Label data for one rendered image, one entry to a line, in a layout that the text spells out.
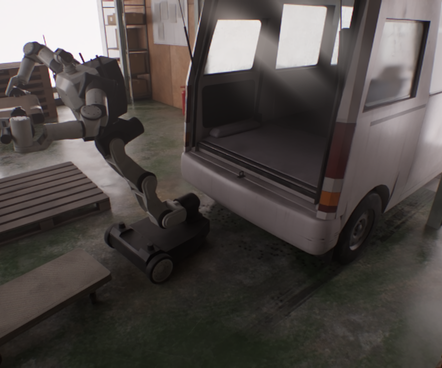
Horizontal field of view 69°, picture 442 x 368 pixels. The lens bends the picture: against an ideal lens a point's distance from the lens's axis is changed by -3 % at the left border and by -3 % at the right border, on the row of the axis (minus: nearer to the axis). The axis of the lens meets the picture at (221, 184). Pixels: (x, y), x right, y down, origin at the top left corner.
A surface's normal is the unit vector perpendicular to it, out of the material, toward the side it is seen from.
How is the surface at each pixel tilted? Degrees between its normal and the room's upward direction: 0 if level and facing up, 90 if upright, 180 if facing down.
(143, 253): 45
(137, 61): 90
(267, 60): 95
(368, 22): 77
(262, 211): 87
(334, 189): 87
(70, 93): 99
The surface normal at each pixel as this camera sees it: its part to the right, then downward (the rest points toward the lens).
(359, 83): 0.02, 0.22
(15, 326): 0.00, -0.90
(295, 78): 0.63, 0.30
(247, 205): -0.76, 0.26
